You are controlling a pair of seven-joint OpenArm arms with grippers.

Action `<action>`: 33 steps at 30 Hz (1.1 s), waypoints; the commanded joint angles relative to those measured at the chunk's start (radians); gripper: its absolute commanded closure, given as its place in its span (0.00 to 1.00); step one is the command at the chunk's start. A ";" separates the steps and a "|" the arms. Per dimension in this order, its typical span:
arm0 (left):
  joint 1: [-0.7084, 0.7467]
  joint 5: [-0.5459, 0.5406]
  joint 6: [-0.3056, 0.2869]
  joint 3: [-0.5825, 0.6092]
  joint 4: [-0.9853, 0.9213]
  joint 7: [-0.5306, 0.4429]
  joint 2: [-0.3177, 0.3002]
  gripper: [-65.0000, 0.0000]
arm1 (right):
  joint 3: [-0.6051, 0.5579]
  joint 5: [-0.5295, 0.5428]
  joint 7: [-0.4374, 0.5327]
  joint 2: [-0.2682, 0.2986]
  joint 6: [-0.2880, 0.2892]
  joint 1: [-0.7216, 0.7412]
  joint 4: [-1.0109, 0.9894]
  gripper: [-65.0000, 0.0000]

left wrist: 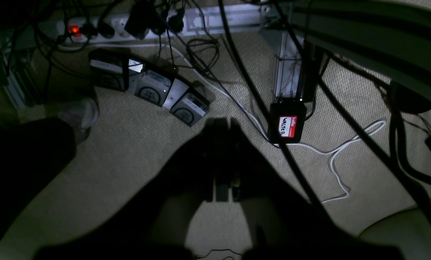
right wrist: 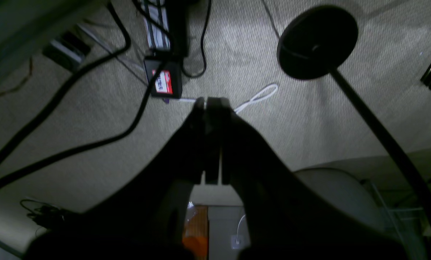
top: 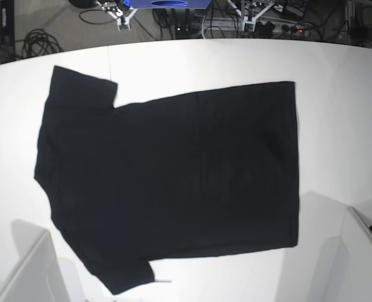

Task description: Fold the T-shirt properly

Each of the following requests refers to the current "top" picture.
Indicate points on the black T-shirt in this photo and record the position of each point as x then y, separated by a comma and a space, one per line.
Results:
203, 174

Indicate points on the white power strip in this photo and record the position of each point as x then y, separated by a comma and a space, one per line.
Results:
263, 27

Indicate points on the blue box with oval logo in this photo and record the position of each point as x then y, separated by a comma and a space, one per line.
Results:
181, 4

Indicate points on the white partition panel left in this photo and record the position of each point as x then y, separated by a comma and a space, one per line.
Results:
37, 275

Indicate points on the white partition panel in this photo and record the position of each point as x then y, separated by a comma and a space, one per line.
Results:
37, 275
357, 237

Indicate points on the white partition panel right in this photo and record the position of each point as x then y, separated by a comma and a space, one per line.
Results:
357, 237

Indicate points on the black flat box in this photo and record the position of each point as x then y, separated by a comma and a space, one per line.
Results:
7, 22

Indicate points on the white frame bracket left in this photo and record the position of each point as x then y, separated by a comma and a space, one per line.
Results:
122, 12

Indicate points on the white frame bracket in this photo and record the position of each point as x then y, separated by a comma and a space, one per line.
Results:
250, 19
122, 12

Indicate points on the white frame bracket right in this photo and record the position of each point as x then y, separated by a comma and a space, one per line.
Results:
250, 19

